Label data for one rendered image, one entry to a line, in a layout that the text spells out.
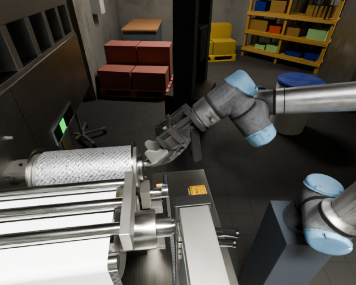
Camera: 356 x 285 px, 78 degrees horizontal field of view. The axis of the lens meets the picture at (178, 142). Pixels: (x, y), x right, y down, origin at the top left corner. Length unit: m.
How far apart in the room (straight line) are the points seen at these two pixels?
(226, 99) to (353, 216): 0.46
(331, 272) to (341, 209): 1.39
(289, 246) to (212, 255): 0.73
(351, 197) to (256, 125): 0.32
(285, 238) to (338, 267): 1.21
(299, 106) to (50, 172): 0.67
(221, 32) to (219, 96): 5.65
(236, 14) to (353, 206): 6.42
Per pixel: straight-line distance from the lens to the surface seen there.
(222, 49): 5.85
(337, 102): 0.69
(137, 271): 0.86
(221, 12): 6.81
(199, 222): 0.29
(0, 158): 0.71
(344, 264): 2.21
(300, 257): 1.08
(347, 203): 0.74
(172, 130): 0.54
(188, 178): 1.08
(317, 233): 0.78
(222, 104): 0.53
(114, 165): 0.58
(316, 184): 0.88
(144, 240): 0.38
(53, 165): 0.63
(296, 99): 0.68
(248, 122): 0.56
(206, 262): 0.27
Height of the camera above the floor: 1.68
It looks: 37 degrees down
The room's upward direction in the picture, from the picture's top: straight up
